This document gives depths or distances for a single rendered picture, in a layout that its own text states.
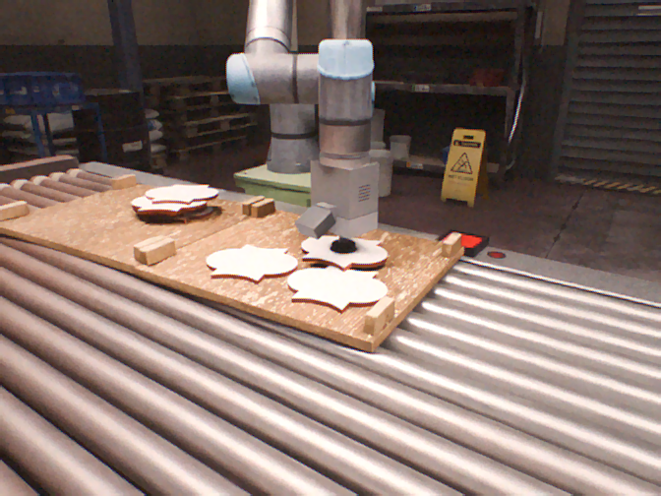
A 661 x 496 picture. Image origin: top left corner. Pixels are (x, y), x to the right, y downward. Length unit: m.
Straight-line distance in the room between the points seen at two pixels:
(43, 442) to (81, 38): 6.06
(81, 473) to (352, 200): 0.46
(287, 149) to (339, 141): 0.61
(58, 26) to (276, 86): 5.60
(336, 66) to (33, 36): 5.60
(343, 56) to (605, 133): 4.71
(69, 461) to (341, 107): 0.51
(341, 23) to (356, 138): 0.50
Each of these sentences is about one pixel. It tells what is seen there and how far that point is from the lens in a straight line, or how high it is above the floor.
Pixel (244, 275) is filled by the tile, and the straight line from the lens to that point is 0.74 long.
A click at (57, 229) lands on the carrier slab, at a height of 0.94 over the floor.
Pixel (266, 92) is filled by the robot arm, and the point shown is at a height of 1.19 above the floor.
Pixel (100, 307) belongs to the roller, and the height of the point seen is 0.91.
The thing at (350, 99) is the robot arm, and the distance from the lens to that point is 0.71.
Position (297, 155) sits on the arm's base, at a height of 0.99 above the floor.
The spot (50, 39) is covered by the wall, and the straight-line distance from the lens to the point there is 6.29.
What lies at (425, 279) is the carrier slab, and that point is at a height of 0.94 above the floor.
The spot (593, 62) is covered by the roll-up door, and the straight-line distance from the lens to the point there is 5.28.
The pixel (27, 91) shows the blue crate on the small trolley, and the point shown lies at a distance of 4.20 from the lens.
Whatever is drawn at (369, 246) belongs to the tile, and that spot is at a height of 0.95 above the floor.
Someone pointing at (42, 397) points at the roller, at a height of 0.91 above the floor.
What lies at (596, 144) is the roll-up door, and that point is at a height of 0.41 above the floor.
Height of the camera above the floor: 1.25
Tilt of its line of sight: 22 degrees down
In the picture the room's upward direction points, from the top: straight up
